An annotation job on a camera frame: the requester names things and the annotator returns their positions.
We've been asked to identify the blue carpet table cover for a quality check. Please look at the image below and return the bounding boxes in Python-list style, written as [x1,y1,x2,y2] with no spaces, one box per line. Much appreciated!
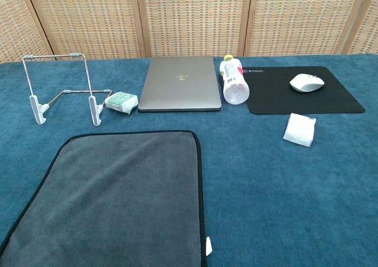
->
[0,53,378,267]

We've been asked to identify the white computer mouse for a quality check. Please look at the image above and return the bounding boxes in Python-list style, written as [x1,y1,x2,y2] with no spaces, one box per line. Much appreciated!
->
[289,73,325,93]

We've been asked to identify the black mouse pad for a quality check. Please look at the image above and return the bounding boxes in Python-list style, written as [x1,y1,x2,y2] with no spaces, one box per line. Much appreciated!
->
[242,66,366,115]

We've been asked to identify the woven wooden folding screen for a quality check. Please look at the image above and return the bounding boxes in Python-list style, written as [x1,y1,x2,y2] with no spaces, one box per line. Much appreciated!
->
[0,0,378,63]

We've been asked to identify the green tissue pack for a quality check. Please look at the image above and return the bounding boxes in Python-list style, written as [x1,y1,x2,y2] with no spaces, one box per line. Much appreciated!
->
[105,91,139,115]

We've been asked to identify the white tissue pack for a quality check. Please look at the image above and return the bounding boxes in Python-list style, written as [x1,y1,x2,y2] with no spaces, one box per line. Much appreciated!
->
[282,112,317,148]

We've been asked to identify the grey and blue microfiber cloth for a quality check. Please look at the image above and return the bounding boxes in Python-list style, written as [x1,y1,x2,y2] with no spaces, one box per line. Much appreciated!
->
[0,130,214,267]

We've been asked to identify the clear plastic bottle yellow cap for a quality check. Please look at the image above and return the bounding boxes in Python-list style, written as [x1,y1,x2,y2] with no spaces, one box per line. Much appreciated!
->
[219,54,250,105]

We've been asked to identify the silver closed laptop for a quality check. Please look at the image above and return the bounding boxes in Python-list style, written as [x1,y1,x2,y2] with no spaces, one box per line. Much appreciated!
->
[138,56,223,113]

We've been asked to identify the metal wire laptop stand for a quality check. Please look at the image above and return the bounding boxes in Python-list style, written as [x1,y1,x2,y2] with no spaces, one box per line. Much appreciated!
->
[22,52,113,128]

